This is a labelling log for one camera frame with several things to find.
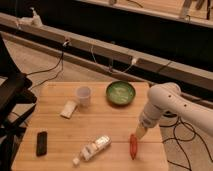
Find red pepper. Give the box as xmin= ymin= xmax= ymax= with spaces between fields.
xmin=130 ymin=134 xmax=138 ymax=160

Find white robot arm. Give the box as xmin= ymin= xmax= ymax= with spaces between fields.
xmin=135 ymin=83 xmax=213 ymax=140

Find white sponge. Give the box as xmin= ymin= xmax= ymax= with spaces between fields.
xmin=60 ymin=101 xmax=77 ymax=119

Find green bowl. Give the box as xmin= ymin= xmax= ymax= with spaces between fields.
xmin=106 ymin=81 xmax=136 ymax=106

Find white plastic bottle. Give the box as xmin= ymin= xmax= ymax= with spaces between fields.
xmin=72 ymin=135 xmax=111 ymax=166

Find translucent plastic cup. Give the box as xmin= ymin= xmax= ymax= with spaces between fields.
xmin=76 ymin=86 xmax=91 ymax=107

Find black chair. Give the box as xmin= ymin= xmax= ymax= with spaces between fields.
xmin=0 ymin=34 xmax=37 ymax=171

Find black cables on floor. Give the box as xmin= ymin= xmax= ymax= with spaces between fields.
xmin=159 ymin=113 xmax=213 ymax=171

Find white cable with plug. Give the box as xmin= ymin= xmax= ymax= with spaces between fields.
xmin=90 ymin=43 xmax=139 ymax=74

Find black cable left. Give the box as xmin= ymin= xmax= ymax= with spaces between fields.
xmin=25 ymin=39 xmax=72 ymax=90

